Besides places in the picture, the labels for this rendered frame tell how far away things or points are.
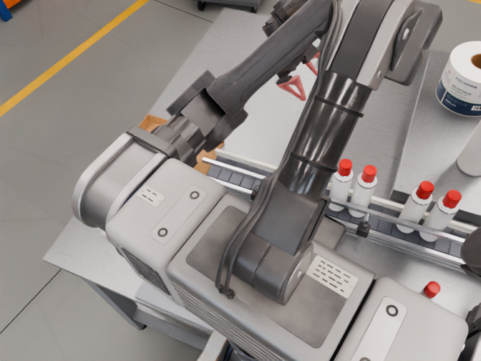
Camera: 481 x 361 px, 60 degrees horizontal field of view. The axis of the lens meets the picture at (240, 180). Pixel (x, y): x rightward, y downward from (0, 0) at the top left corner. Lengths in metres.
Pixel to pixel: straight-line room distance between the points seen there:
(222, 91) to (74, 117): 2.34
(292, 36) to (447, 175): 0.88
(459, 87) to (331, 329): 1.17
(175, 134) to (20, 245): 1.98
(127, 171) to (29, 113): 2.57
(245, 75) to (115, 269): 0.81
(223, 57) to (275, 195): 1.42
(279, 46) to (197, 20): 2.84
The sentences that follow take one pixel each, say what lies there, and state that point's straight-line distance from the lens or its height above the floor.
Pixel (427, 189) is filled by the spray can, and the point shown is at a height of 1.08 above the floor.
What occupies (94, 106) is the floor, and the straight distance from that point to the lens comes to 2.98.
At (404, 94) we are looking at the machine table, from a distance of 1.66.
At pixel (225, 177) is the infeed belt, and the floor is 0.88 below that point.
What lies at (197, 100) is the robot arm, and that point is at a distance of 0.68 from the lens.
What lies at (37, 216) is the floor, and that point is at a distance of 2.59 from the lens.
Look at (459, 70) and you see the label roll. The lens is 1.51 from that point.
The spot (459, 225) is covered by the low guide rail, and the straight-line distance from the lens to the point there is 1.28.
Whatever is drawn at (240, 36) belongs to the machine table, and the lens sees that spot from 1.87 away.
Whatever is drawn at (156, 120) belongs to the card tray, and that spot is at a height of 0.85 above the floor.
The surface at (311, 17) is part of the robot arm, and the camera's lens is 0.63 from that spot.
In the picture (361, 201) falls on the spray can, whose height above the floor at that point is 0.97.
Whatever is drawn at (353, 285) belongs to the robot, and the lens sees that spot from 0.46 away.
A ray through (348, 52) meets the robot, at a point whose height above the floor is 1.72.
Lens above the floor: 1.96
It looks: 56 degrees down
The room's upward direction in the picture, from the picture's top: 7 degrees counter-clockwise
